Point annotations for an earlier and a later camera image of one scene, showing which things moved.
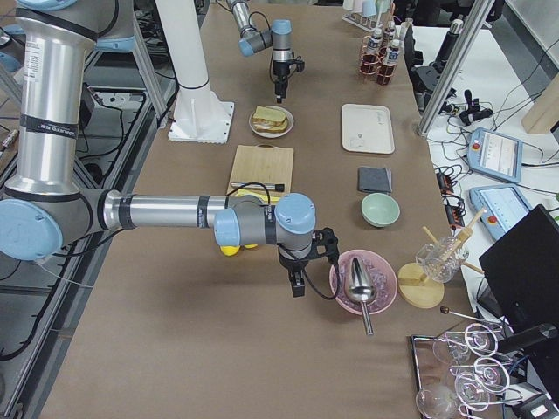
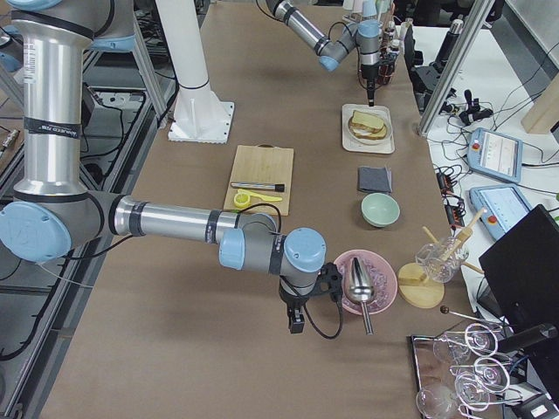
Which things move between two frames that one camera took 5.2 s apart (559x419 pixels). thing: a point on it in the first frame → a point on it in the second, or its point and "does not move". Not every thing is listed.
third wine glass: (472, 392) does not move
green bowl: (380, 209) does not move
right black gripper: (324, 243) → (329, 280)
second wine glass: (490, 373) does not move
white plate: (274, 134) → (368, 127)
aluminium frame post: (479, 15) does not move
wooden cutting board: (262, 163) does not move
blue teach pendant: (495, 154) does not move
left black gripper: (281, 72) → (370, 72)
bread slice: (265, 113) → (366, 119)
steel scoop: (361, 287) does not move
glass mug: (441, 259) does not move
